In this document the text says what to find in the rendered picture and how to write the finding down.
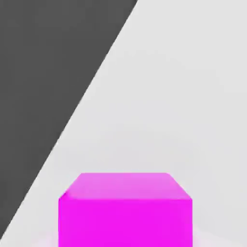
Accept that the small magenta cube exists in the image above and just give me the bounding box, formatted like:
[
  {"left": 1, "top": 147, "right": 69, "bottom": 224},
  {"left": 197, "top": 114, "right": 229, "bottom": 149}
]
[{"left": 58, "top": 172, "right": 193, "bottom": 247}]

